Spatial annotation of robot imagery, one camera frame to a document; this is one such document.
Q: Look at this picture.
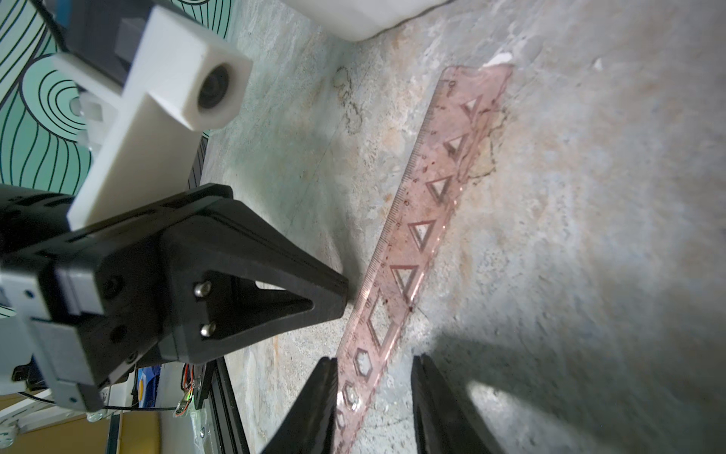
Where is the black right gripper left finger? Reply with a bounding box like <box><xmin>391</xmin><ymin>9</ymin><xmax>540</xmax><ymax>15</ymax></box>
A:
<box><xmin>263</xmin><ymin>357</ymin><xmax>338</xmax><ymax>454</ymax></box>

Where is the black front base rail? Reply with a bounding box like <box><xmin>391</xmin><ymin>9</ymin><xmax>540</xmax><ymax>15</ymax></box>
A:
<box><xmin>191</xmin><ymin>358</ymin><xmax>251</xmax><ymax>454</ymax></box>

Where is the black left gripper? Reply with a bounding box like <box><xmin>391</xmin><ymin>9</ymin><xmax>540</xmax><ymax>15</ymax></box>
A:
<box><xmin>1</xmin><ymin>183</ymin><xmax>349</xmax><ymax>412</ymax></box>

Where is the white plastic storage box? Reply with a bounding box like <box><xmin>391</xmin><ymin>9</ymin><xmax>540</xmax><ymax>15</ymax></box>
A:
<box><xmin>284</xmin><ymin>0</ymin><xmax>445</xmax><ymax>42</ymax></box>

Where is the red straight ruler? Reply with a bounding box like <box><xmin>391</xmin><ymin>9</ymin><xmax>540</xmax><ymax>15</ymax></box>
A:
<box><xmin>334</xmin><ymin>64</ymin><xmax>513</xmax><ymax>453</ymax></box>

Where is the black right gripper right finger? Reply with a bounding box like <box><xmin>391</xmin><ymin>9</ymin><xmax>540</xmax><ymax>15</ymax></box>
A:
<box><xmin>411</xmin><ymin>355</ymin><xmax>502</xmax><ymax>453</ymax></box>

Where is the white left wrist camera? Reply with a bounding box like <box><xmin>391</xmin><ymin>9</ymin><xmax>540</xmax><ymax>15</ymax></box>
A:
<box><xmin>51</xmin><ymin>6</ymin><xmax>253</xmax><ymax>230</ymax></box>

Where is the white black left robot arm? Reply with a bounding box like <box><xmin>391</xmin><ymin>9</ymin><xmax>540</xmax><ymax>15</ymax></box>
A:
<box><xmin>1</xmin><ymin>183</ymin><xmax>349</xmax><ymax>412</ymax></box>

